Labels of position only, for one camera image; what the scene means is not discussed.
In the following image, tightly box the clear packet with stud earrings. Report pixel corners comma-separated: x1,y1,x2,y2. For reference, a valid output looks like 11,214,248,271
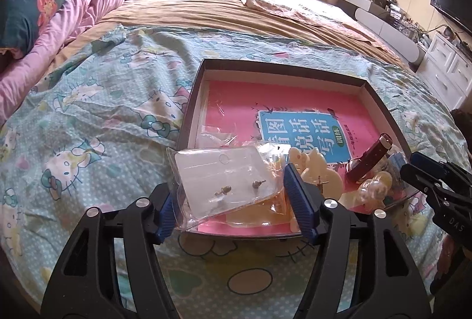
167,140,293,232

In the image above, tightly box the clear packet with red earrings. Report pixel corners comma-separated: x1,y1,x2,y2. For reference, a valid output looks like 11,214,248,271
199,124,239,150

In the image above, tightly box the pink quilt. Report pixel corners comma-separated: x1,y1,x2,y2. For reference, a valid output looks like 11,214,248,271
0,0,128,125

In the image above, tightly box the shallow dark cardboard box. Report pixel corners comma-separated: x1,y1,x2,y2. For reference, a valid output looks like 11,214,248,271
176,58,422,241

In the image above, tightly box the cream hair clip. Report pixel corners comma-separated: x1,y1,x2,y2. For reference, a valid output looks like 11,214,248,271
287,145,343,233

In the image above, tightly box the pearl hair clip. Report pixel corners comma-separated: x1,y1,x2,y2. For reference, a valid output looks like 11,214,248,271
358,171,394,210

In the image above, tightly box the wristwatch with dark red strap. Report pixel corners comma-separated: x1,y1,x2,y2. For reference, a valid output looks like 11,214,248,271
345,133,394,184

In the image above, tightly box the orange hair clip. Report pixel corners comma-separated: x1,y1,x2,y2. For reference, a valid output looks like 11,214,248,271
225,190,296,229

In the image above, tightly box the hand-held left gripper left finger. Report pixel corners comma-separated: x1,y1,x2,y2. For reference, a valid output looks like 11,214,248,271
40,182,186,319

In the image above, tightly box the white drawer cabinet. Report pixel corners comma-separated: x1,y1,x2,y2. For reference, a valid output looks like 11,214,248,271
416,32,472,110

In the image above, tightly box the person's right hand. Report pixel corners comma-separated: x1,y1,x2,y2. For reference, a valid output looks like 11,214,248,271
436,235,458,269

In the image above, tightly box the dark blue floral pillow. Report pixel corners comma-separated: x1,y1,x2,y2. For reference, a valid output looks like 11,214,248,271
0,0,69,51

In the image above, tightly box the white and grey vanity desk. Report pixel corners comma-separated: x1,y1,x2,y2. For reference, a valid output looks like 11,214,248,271
338,0,429,66

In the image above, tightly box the cartoon print blue blanket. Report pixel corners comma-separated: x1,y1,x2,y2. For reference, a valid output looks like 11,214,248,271
0,23,471,319

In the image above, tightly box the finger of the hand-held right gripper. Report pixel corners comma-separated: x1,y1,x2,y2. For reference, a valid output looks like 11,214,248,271
400,163,448,211
409,151,472,191

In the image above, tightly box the dark furry object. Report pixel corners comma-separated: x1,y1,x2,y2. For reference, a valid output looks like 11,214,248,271
450,108,472,158

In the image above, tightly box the brown bed sheet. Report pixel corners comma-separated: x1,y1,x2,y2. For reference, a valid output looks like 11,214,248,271
55,0,410,69

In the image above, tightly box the pink book with blue label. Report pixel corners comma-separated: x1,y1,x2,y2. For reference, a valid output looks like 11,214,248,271
198,80,398,235

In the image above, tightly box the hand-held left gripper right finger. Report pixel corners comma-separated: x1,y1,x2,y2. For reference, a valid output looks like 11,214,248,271
283,163,433,319

